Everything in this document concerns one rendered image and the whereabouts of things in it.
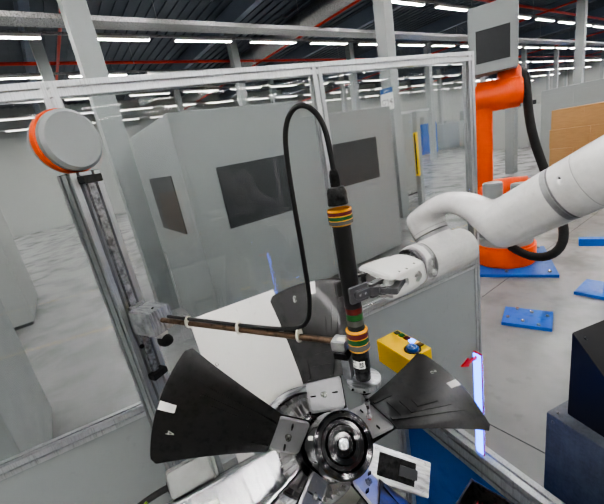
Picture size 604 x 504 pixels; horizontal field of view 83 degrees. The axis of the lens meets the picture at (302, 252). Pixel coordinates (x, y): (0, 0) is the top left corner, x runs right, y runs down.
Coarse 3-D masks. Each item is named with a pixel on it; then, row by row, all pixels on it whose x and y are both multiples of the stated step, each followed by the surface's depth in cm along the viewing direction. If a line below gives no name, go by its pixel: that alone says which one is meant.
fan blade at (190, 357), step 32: (192, 352) 66; (192, 384) 65; (224, 384) 65; (160, 416) 65; (192, 416) 65; (224, 416) 66; (256, 416) 66; (160, 448) 65; (192, 448) 67; (224, 448) 68; (256, 448) 69
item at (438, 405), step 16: (416, 368) 87; (400, 384) 83; (416, 384) 82; (432, 384) 82; (384, 400) 78; (400, 400) 77; (416, 400) 77; (432, 400) 77; (448, 400) 78; (464, 400) 79; (384, 416) 74; (400, 416) 73; (416, 416) 73; (432, 416) 74; (448, 416) 74; (464, 416) 75; (480, 416) 76
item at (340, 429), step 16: (304, 416) 75; (320, 416) 69; (336, 416) 66; (352, 416) 67; (320, 432) 64; (336, 432) 65; (352, 432) 66; (368, 432) 66; (304, 448) 69; (320, 448) 63; (336, 448) 64; (352, 448) 65; (368, 448) 65; (304, 464) 71; (320, 464) 62; (336, 464) 63; (352, 464) 64; (368, 464) 64; (336, 480) 61; (352, 480) 62
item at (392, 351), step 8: (384, 336) 123; (392, 336) 122; (384, 344) 119; (392, 344) 118; (400, 344) 117; (424, 344) 115; (384, 352) 120; (392, 352) 115; (400, 352) 113; (408, 352) 112; (416, 352) 111; (424, 352) 111; (384, 360) 121; (392, 360) 116; (400, 360) 112; (408, 360) 109; (392, 368) 118; (400, 368) 114
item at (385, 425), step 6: (354, 408) 77; (360, 408) 77; (366, 408) 77; (372, 408) 77; (360, 414) 75; (372, 414) 75; (378, 414) 75; (366, 420) 73; (372, 420) 73; (378, 420) 73; (384, 420) 73; (372, 426) 72; (384, 426) 71; (390, 426) 71; (372, 432) 70; (378, 432) 70; (384, 432) 70
